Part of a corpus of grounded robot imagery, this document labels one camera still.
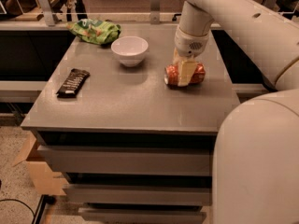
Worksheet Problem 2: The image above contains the metal bracket left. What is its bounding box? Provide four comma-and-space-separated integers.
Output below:
37, 0, 56, 26

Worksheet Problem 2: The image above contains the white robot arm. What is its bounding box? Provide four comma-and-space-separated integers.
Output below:
175, 0, 299, 224

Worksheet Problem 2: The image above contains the white ceramic bowl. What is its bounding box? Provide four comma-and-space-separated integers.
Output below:
111, 36, 149, 67

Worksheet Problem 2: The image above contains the metal bracket middle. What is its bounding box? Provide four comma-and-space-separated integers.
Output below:
149, 0, 160, 24

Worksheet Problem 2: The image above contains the dark chocolate bar wrapper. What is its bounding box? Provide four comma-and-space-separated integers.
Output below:
56, 68, 90, 98

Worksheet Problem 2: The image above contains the middle grey drawer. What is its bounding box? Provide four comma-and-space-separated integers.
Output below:
64, 184, 212, 206

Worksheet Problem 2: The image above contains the brown cardboard box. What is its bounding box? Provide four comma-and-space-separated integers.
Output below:
12, 133, 67, 196

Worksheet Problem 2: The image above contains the grey drawer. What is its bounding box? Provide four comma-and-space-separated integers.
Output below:
78, 208, 206, 224
38, 146, 212, 176
64, 184, 212, 206

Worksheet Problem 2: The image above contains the green chip bag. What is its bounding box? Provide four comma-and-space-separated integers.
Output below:
66, 19, 121, 45

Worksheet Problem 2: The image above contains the red coke can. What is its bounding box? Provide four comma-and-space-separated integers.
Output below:
164, 63, 206, 86

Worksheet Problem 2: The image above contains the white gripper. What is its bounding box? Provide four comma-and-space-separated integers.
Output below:
172, 27, 209, 87

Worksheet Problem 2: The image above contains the top grey drawer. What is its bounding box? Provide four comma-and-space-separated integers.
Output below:
38, 146, 212, 176

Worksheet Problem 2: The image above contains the bottom grey drawer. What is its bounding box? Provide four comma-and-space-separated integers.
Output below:
78, 208, 206, 224

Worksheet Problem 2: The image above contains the grey drawer cabinet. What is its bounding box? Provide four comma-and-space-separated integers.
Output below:
22, 24, 239, 212

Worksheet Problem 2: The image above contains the black floor cable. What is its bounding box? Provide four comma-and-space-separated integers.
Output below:
0, 197, 37, 224

